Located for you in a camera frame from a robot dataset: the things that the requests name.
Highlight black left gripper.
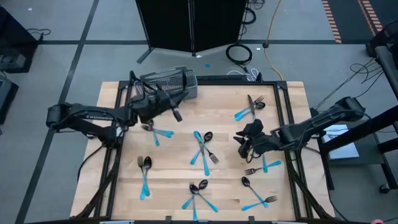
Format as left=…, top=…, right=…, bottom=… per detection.
left=129, top=89, right=190, bottom=124

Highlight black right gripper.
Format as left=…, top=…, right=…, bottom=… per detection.
left=233, top=119, right=276, bottom=159

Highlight black power strip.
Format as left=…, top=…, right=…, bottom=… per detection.
left=197, top=74, right=249, bottom=83

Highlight black folding partition screen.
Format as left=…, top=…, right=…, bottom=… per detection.
left=135, top=0, right=249, bottom=65

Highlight white paper sheet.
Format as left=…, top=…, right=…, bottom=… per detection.
left=321, top=124, right=361, bottom=161

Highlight black side table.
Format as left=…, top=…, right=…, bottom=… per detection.
left=317, top=105, right=398, bottom=191

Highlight grey workbench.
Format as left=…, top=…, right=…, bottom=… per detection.
left=374, top=45, right=398, bottom=100

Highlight black equipment case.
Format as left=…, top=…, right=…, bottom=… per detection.
left=0, top=77, right=19, bottom=125

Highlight black equipment cabinet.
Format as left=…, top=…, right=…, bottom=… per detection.
left=0, top=6, right=40, bottom=74

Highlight black metal table frame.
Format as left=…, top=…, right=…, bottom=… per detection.
left=74, top=70, right=335, bottom=222

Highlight white cable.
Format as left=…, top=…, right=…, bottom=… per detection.
left=226, top=68, right=259, bottom=82

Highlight coiled black cable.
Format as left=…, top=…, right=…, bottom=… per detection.
left=225, top=43, right=253, bottom=74

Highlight yellow extension cable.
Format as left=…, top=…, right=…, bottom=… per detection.
left=262, top=0, right=284, bottom=81

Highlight black looped cable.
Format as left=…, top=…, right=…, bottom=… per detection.
left=242, top=0, right=265, bottom=41

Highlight black floor cable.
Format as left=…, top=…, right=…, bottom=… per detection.
left=313, top=58, right=376, bottom=109
left=354, top=70, right=386, bottom=99

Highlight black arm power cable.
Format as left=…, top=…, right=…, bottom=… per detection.
left=76, top=144, right=105, bottom=184

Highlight thin black cable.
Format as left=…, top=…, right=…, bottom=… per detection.
left=27, top=27, right=52, bottom=41

